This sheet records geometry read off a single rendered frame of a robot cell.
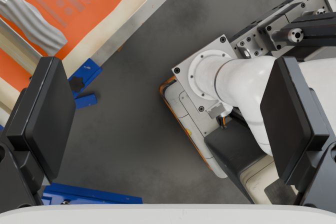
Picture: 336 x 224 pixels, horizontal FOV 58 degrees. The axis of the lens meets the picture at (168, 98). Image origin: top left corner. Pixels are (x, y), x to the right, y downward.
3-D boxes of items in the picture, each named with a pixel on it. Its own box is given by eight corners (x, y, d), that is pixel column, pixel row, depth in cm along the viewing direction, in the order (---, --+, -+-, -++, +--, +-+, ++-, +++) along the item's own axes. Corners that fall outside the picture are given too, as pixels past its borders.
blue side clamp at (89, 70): (90, 56, 89) (88, 57, 83) (103, 68, 91) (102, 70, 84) (19, 128, 89) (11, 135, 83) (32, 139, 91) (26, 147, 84)
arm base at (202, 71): (249, 90, 79) (281, 101, 64) (209, 118, 78) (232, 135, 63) (220, 39, 75) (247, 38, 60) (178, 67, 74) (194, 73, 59)
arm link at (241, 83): (244, 45, 60) (290, 46, 45) (271, 101, 63) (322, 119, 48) (203, 70, 60) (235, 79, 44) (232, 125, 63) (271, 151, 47)
